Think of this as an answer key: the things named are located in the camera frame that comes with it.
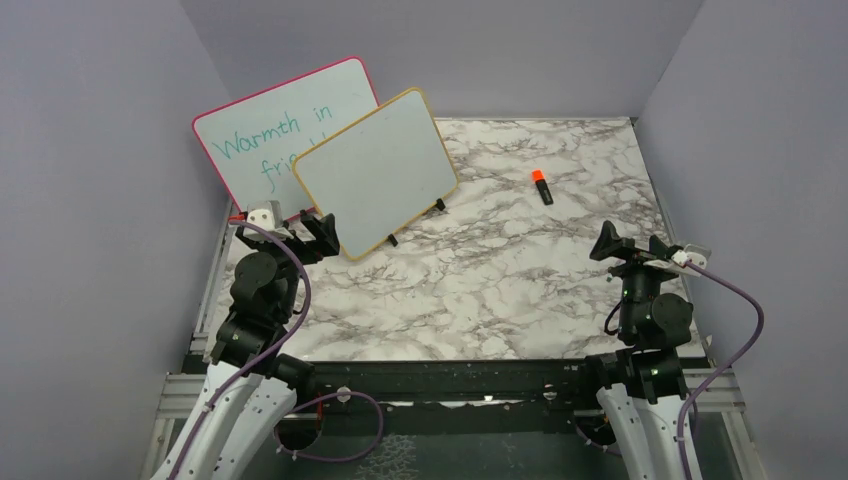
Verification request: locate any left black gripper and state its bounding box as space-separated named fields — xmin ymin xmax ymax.
xmin=239 ymin=212 xmax=339 ymax=319

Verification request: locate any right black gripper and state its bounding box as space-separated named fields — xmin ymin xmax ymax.
xmin=590 ymin=219 xmax=681 ymax=337

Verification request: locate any yellow framed whiteboard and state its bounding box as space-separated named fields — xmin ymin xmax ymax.
xmin=293 ymin=87 xmax=460 ymax=261

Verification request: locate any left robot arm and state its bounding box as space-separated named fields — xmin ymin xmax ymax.
xmin=153 ymin=209 xmax=340 ymax=479

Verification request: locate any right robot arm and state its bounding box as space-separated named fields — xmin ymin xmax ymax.
xmin=576 ymin=221 xmax=702 ymax=479

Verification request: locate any pink framed whiteboard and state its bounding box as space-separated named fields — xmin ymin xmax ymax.
xmin=192 ymin=56 xmax=379 ymax=220

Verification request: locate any orange black highlighter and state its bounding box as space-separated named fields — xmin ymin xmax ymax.
xmin=531 ymin=169 xmax=554 ymax=206

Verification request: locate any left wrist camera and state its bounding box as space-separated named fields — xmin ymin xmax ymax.
xmin=245 ymin=200 xmax=291 ymax=239

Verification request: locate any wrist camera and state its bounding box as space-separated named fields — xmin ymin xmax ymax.
xmin=670 ymin=244 xmax=712 ymax=269
xmin=245 ymin=200 xmax=291 ymax=239

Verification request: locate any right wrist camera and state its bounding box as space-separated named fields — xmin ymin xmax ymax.
xmin=670 ymin=244 xmax=712 ymax=269

